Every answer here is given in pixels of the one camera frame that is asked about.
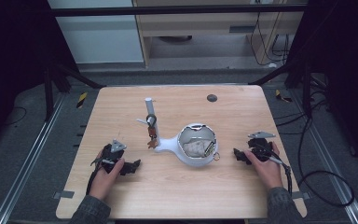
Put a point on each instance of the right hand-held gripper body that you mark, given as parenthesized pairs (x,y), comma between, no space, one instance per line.
(261,146)

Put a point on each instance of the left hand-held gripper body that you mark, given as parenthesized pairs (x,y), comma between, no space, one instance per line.
(118,146)

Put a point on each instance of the white hook stand with bowl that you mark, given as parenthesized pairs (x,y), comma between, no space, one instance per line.
(174,144)

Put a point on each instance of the grey cloth item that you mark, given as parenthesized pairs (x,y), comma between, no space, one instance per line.
(195,147)

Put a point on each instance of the person's left hand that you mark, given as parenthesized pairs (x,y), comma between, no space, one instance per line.
(105,182)

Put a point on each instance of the person's right hand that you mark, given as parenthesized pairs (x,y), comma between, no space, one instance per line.
(267,172)

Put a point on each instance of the yellow black tape strip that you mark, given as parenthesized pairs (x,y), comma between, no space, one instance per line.
(81,99)
(282,96)

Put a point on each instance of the dark round table grommet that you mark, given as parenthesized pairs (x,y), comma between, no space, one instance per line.
(212,98)

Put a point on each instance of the black metal stand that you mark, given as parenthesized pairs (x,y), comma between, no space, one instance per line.
(306,90)
(48,93)

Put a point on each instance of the white cabinet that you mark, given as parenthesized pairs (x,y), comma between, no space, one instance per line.
(99,40)

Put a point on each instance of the black curtain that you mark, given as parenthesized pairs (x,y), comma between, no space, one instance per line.
(12,62)
(345,62)

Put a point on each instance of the light wooden desk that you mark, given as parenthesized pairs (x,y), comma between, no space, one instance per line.
(199,21)

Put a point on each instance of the grey metal table bracket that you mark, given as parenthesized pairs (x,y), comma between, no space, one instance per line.
(301,195)
(63,194)

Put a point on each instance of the aluminium floor rail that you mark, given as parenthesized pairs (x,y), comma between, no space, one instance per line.
(28,161)
(332,161)

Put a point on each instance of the black horizontal frame bar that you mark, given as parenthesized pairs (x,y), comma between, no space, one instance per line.
(167,11)

